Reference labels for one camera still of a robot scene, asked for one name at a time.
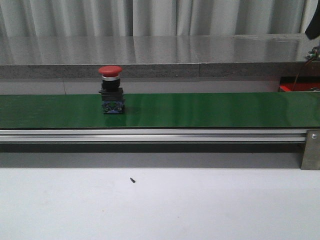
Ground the grey stone-look shelf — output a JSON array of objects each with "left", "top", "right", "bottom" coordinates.
[{"left": 0, "top": 34, "right": 320, "bottom": 79}]

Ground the aluminium conveyor rail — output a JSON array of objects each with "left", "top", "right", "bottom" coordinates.
[{"left": 0, "top": 128, "right": 307, "bottom": 143}]

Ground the green conveyor belt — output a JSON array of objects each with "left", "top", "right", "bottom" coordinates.
[{"left": 0, "top": 92, "right": 320, "bottom": 129}]

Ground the red bin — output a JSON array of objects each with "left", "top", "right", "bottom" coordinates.
[{"left": 278, "top": 76, "right": 320, "bottom": 92}]

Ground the metal conveyor bracket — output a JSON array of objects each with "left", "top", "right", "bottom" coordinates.
[{"left": 300, "top": 129, "right": 320, "bottom": 170}]

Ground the red mushroom push button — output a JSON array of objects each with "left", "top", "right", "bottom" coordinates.
[{"left": 98, "top": 65, "right": 125, "bottom": 114}]

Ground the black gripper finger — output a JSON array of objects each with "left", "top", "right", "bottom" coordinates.
[{"left": 304, "top": 7, "right": 320, "bottom": 40}]

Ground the small green circuit board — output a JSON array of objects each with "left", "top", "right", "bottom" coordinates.
[{"left": 304, "top": 48, "right": 320, "bottom": 61}]

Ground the grey curtain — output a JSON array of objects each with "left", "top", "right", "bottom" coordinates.
[{"left": 0, "top": 0, "right": 313, "bottom": 37}]

